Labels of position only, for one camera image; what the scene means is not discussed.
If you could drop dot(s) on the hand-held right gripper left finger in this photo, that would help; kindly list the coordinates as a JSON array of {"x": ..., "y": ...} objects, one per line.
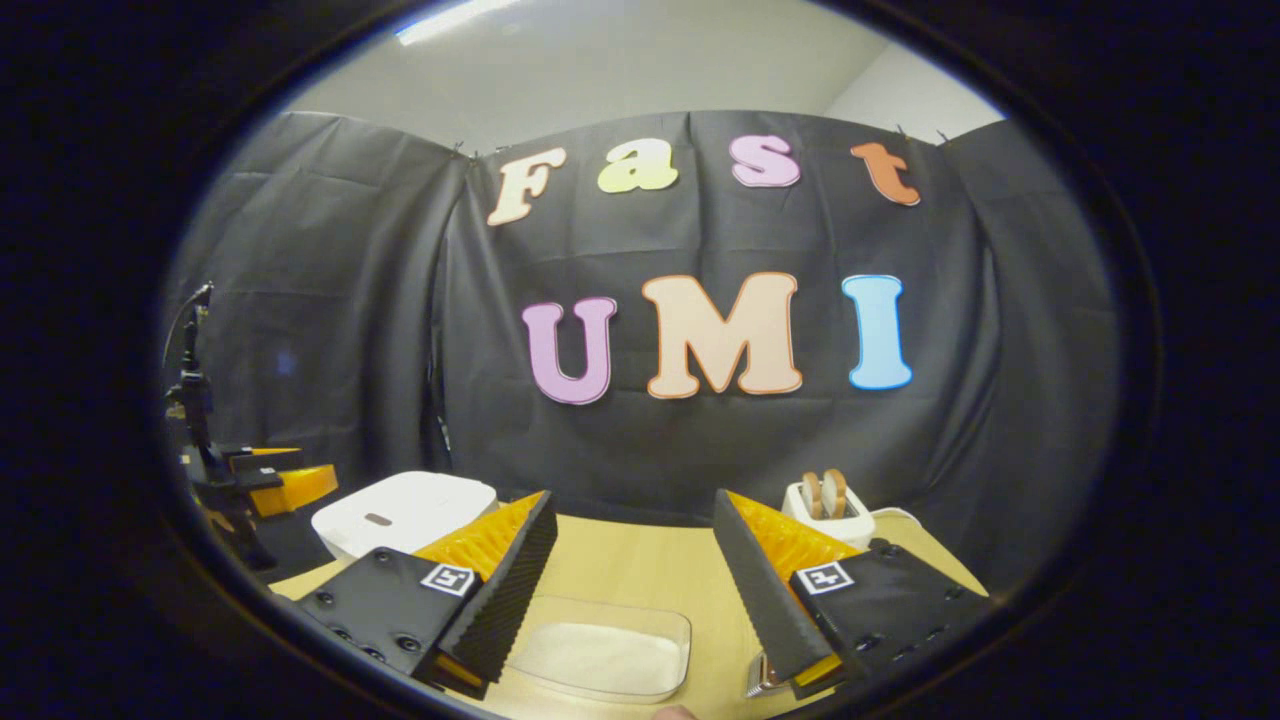
[{"x": 510, "y": 600}]

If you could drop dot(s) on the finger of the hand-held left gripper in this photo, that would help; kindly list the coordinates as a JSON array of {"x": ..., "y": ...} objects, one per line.
[
  {"x": 265, "y": 457},
  {"x": 295, "y": 490}
]

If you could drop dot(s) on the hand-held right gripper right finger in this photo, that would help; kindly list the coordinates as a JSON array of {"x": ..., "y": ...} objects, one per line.
[{"x": 758, "y": 600}]

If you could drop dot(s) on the clear chopstick holder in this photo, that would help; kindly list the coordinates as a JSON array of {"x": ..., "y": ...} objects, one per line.
[{"x": 765, "y": 678}]

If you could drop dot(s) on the white rice cooker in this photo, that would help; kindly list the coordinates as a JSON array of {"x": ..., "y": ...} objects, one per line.
[{"x": 400, "y": 515}]

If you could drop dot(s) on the white rice heap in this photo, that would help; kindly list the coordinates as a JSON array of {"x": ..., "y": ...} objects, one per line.
[{"x": 600, "y": 660}]

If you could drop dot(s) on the clear plastic rice container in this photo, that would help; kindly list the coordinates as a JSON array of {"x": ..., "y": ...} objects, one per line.
[{"x": 675, "y": 625}]

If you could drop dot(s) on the white toaster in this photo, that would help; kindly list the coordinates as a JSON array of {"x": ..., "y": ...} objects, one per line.
[{"x": 845, "y": 525}]

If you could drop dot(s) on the black backdrop cloth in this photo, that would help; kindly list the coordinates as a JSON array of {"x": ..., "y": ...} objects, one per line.
[{"x": 330, "y": 330}]

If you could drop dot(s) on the ceiling light panel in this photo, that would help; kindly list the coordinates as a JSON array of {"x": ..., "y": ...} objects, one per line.
[{"x": 455, "y": 20}]

